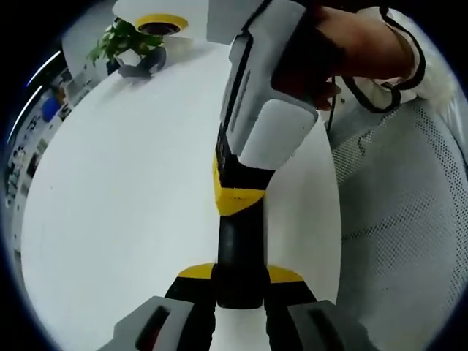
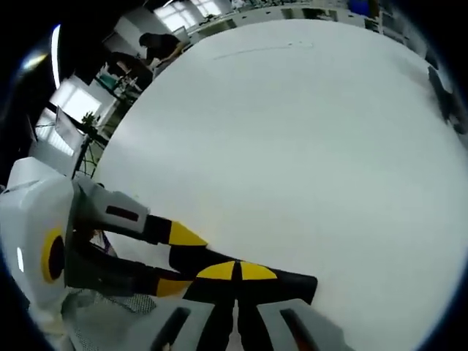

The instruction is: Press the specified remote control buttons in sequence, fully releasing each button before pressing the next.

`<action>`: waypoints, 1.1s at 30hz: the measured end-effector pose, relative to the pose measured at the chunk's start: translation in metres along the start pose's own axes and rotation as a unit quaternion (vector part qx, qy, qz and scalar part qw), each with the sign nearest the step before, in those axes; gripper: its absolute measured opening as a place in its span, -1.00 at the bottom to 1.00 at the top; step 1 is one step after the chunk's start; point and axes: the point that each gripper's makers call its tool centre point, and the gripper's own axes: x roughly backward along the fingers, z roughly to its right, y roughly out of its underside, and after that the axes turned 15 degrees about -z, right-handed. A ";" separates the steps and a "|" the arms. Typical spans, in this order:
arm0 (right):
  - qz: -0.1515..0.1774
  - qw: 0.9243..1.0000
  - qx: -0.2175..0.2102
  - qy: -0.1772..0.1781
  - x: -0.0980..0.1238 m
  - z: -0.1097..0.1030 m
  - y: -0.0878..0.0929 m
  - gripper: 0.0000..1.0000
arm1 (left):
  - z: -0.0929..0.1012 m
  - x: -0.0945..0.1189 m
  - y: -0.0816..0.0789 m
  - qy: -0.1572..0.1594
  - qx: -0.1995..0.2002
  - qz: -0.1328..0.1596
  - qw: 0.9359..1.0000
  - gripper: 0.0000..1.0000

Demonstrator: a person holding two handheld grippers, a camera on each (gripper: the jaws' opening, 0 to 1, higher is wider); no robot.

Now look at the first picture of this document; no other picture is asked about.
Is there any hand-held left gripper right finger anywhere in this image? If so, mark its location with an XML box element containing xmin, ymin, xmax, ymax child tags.
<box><xmin>263</xmin><ymin>265</ymin><xmax>371</xmax><ymax>351</ymax></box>

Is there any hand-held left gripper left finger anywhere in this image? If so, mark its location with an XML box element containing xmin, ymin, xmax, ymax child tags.
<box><xmin>113</xmin><ymin>263</ymin><xmax>217</xmax><ymax>351</ymax></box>

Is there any black remote control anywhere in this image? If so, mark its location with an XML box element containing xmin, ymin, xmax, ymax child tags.
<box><xmin>214</xmin><ymin>122</ymin><xmax>267</xmax><ymax>310</ymax></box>

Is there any person's right hand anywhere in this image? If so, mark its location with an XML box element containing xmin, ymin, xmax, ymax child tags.
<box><xmin>310</xmin><ymin>7</ymin><xmax>415</xmax><ymax>111</ymax></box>

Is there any yellow rimmed round object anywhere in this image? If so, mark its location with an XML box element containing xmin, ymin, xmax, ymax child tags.
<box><xmin>136</xmin><ymin>13</ymin><xmax>189</xmax><ymax>38</ymax></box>

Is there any potted green plant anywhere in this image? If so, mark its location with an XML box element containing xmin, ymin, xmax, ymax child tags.
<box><xmin>86</xmin><ymin>18</ymin><xmax>168</xmax><ymax>80</ymax></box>

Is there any grey mesh office chair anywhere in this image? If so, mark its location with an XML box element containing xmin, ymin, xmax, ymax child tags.
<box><xmin>327</xmin><ymin>91</ymin><xmax>462</xmax><ymax>330</ymax></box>

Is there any white ceiling light strip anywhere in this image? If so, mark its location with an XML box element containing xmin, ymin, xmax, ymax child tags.
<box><xmin>26</xmin><ymin>50</ymin><xmax>62</xmax><ymax>88</ymax></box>

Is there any blue barrel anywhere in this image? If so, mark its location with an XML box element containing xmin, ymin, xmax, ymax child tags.
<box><xmin>41</xmin><ymin>97</ymin><xmax>60</xmax><ymax>121</ymax></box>

